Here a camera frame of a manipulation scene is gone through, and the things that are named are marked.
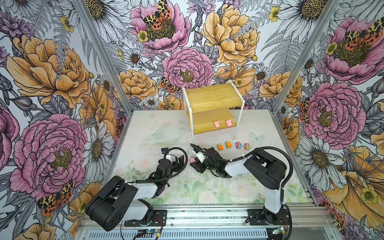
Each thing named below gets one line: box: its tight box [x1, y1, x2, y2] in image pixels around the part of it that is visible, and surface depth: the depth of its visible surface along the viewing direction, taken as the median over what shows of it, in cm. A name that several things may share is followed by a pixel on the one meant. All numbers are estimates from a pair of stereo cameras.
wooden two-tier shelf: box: [182, 79, 245, 141], surface depth 87 cm
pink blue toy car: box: [235, 142, 242, 150], surface depth 101 cm
